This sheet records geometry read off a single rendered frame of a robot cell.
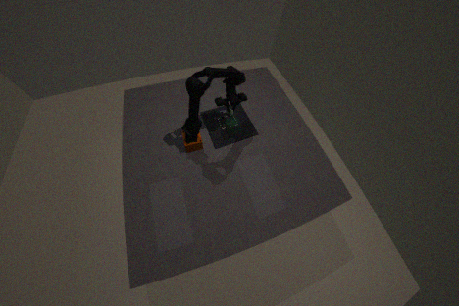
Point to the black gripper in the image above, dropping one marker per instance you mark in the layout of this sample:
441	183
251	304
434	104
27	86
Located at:
220	102

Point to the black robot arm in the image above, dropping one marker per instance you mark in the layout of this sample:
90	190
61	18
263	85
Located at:
196	88

